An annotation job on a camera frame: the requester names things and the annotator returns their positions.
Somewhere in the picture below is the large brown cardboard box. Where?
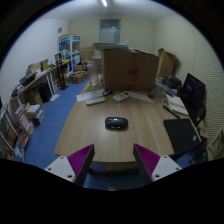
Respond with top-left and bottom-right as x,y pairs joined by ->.
101,49 -> 159,91

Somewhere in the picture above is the white long remote control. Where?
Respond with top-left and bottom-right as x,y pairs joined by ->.
86,97 -> 105,106

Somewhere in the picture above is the white paper under remote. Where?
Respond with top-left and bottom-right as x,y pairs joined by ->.
128,91 -> 154,103

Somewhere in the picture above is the bookshelf with books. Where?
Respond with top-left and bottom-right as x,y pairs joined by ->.
0,103 -> 44,162

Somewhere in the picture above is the black mouse pad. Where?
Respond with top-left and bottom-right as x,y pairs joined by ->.
163,119 -> 201,155

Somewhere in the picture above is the tall cardboard box right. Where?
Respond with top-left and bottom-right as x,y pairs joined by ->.
157,48 -> 176,78

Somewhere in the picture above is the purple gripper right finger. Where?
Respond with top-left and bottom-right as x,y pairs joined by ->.
133,144 -> 181,185

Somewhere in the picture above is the blue white display cabinet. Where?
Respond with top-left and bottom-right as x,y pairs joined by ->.
58,35 -> 81,72

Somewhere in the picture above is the wooden side desk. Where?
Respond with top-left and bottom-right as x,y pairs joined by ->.
10,59 -> 71,111

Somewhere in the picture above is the black pen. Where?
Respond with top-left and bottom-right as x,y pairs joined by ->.
163,105 -> 180,119

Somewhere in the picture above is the open white notebook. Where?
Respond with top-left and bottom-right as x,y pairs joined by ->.
166,95 -> 188,116

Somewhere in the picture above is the black computer mouse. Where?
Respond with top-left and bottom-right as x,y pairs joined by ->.
105,117 -> 128,129

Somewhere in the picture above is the clear plastic jar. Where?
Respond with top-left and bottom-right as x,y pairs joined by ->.
87,61 -> 98,87

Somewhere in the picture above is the frosted glass door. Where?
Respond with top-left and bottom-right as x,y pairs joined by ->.
100,19 -> 120,43

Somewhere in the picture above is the black computer monitor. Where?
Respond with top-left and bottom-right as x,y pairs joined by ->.
180,73 -> 206,126

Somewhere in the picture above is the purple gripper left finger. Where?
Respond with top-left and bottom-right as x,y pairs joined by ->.
45,144 -> 95,186

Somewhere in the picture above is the brown cardboard box on floor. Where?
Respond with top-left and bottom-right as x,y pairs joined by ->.
70,71 -> 88,84

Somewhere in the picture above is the white paper sheet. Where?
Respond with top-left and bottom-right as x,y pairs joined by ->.
76,89 -> 104,102

